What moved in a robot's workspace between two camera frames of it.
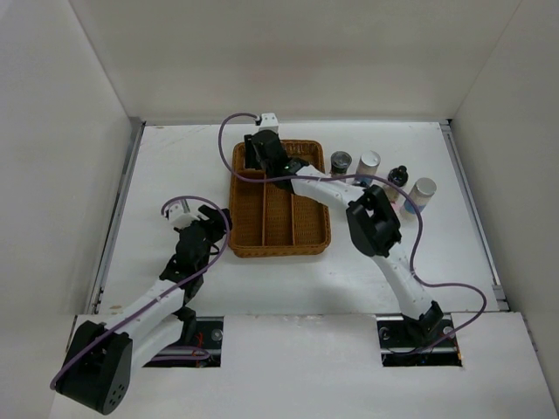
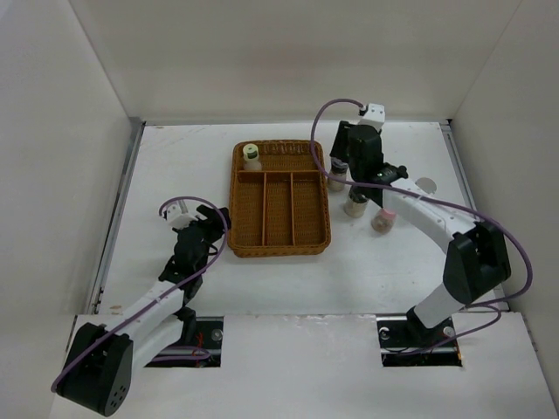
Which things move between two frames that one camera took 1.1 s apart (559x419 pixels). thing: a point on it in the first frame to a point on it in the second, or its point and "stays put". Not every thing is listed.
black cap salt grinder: (340, 161) stays put
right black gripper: (251, 161) to (341, 140)
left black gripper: (216, 223) stays put
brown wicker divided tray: (266, 219) stays put
